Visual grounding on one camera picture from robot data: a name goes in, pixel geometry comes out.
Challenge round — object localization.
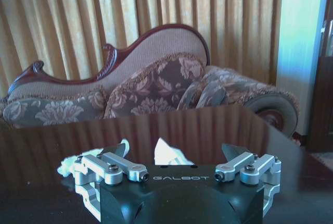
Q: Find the carved wooden chaise sofa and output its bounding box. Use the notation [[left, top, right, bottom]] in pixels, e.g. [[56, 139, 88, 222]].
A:
[[0, 24, 300, 139]]

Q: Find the crumpled white paper scrap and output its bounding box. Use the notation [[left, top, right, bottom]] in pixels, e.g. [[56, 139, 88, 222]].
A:
[[153, 138, 194, 166]]

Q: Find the crumpled white tissue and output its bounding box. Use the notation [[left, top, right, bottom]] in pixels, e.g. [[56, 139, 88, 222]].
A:
[[56, 138, 131, 178]]

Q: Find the brown floral square cushion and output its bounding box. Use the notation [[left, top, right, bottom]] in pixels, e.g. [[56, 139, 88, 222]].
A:
[[103, 53, 207, 119]]

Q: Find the dark wooden cabinet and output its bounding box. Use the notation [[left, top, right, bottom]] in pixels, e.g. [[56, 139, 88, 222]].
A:
[[306, 18, 333, 153]]

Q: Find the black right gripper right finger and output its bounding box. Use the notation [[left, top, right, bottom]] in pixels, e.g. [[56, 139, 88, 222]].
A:
[[214, 143, 282, 217]]

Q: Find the floral fringed bolster pillow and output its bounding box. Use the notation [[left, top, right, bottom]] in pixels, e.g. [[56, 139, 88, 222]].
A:
[[177, 65, 300, 138]]

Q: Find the golden pleated curtain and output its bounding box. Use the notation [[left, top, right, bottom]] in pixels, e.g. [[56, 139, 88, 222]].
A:
[[0, 0, 285, 104]]

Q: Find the grey-green floral seat cushion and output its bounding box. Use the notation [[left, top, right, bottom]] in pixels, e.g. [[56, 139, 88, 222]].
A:
[[2, 90, 106, 127]]

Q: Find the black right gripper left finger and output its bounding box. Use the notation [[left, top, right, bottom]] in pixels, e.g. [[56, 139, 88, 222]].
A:
[[73, 141, 149, 217]]

